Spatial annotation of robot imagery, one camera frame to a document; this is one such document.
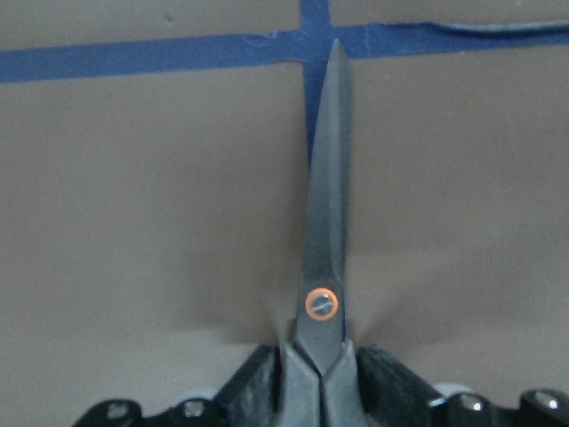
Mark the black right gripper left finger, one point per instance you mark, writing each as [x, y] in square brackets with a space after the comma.
[249, 397]

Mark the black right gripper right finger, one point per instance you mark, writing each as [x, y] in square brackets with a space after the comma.
[392, 394]

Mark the black scissors orange pivot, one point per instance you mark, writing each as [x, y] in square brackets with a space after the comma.
[319, 385]

